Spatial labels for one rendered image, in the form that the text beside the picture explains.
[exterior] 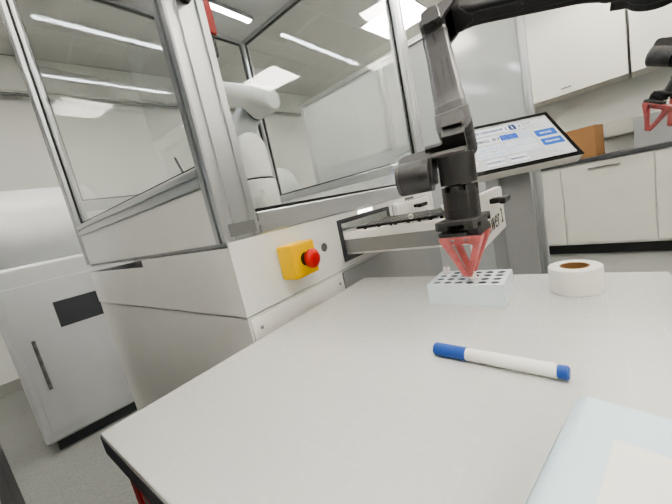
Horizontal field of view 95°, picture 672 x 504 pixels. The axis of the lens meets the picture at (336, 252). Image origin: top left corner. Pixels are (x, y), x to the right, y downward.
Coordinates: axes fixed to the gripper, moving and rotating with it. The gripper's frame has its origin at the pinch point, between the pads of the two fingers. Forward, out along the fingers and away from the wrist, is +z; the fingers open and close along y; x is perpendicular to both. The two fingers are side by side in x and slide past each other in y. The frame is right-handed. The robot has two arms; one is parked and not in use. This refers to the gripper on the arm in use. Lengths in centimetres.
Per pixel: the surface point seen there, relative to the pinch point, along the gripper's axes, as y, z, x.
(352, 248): -11.5, -3.0, -32.1
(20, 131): -13, -128, -362
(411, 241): -11.4, -3.6, -15.2
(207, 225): 22.6, -15.9, -39.8
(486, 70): -190, -82, -28
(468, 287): 3.3, 2.2, 0.4
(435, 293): 3.2, 3.5, -5.4
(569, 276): -1.9, 2.0, 13.7
